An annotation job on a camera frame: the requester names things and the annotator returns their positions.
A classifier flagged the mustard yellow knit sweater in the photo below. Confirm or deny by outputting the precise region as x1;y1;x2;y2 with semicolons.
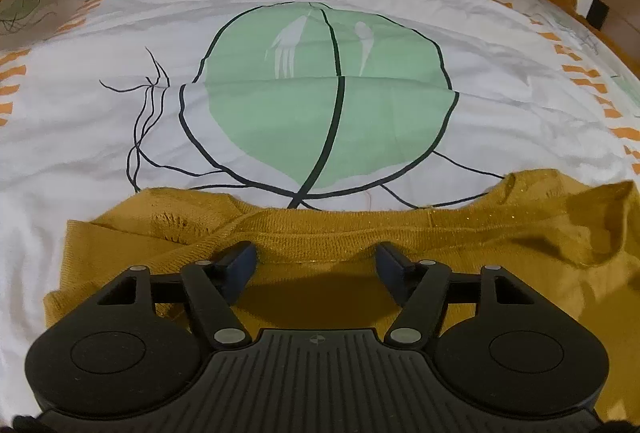
43;170;639;421

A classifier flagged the white patterned duvet cover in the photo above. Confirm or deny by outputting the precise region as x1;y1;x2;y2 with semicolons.
1;0;639;420

